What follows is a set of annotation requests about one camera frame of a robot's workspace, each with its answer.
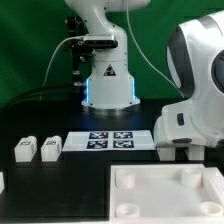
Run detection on white square tabletop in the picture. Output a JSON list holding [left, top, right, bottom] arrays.
[[109, 164, 224, 224]]

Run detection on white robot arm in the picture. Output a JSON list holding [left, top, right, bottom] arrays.
[[65, 0, 224, 148]]

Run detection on white block left edge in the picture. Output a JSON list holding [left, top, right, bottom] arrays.
[[0, 172, 5, 195]]

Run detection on black cables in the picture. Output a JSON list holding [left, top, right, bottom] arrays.
[[0, 84, 84, 113]]

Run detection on white cable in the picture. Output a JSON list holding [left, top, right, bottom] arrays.
[[42, 35, 85, 88]]

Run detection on white sheet with markers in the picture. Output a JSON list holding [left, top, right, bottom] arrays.
[[63, 130, 155, 152]]

